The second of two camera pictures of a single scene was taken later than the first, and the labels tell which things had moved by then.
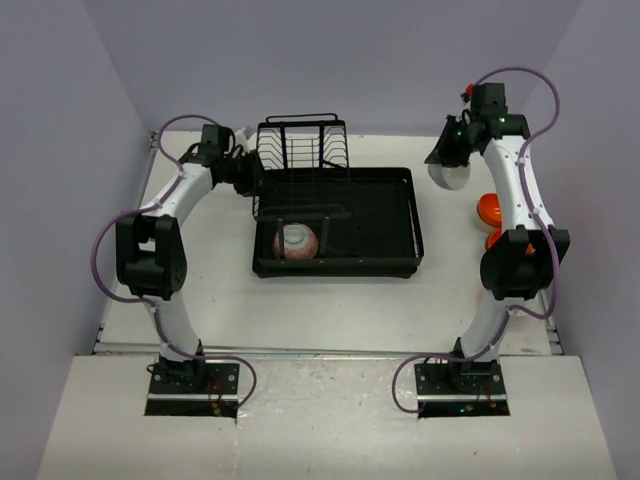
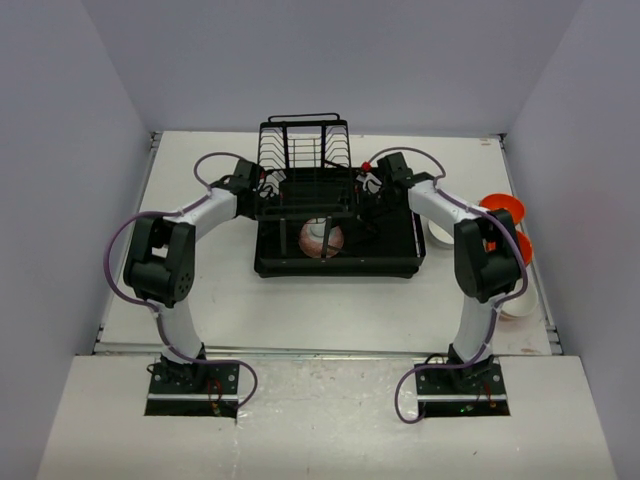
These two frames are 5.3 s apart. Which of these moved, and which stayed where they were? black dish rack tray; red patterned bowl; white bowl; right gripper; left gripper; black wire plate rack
Moved: left gripper; red patterned bowl; white bowl; right gripper
Stayed: black wire plate rack; black dish rack tray
